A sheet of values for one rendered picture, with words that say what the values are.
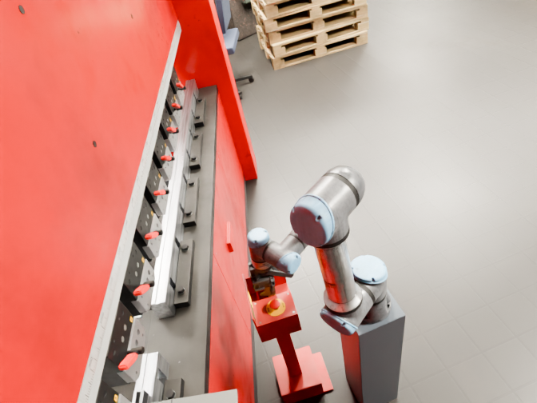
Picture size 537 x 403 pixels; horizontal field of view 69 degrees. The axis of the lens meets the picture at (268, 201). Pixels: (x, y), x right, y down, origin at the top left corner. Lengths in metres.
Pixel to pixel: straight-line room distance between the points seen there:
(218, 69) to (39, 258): 2.08
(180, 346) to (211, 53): 1.86
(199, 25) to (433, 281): 2.06
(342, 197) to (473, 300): 1.64
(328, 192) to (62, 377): 0.66
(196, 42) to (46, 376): 2.18
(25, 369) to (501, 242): 2.50
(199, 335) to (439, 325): 1.38
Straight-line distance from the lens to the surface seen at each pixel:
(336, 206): 0.92
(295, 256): 1.27
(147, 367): 1.33
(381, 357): 1.68
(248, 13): 5.86
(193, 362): 1.38
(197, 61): 2.72
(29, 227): 0.85
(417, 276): 2.51
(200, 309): 1.47
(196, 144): 2.16
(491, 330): 2.41
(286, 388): 2.09
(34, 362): 0.83
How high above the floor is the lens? 2.05
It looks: 43 degrees down
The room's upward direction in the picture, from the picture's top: 15 degrees counter-clockwise
